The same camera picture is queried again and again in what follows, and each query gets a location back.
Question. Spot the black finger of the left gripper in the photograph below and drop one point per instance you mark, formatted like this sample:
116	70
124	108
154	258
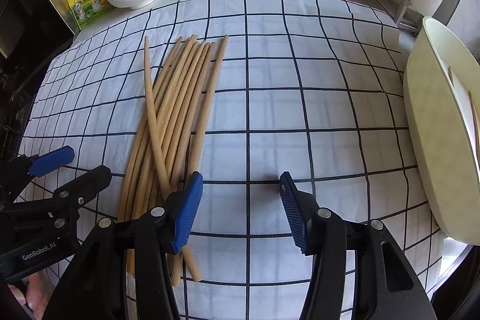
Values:
84	189

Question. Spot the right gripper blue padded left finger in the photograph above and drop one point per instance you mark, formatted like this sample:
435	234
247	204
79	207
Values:
186	205

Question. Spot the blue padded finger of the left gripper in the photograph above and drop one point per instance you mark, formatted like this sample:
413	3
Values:
44	164

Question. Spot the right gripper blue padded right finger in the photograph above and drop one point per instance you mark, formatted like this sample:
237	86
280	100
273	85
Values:
301	209

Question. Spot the wooden chopstick two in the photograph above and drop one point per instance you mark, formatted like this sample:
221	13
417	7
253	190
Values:
200	121

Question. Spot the wooden chopstick three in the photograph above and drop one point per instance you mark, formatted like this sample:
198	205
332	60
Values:
181	136

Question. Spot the wooden chopstick four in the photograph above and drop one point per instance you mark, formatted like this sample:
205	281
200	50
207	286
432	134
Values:
176	105

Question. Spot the wooden chopstick one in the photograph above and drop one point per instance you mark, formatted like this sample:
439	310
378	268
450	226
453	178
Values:
167	105

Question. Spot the person's left hand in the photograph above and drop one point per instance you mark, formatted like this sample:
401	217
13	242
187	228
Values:
37	296

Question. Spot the wooden chopstick ten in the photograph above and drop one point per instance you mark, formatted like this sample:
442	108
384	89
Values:
145	174

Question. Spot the wooden chopstick nine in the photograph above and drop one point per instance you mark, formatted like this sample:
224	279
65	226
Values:
149	168

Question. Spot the wooden chopstick seven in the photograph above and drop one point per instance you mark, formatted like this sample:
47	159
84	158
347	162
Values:
174	104

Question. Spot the white black grid cloth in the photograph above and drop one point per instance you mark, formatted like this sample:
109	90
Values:
313	87

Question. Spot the wooden chopstick eight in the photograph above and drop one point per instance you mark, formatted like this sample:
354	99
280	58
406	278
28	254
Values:
173	94

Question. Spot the round white tray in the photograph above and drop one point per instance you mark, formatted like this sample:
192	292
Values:
441	127

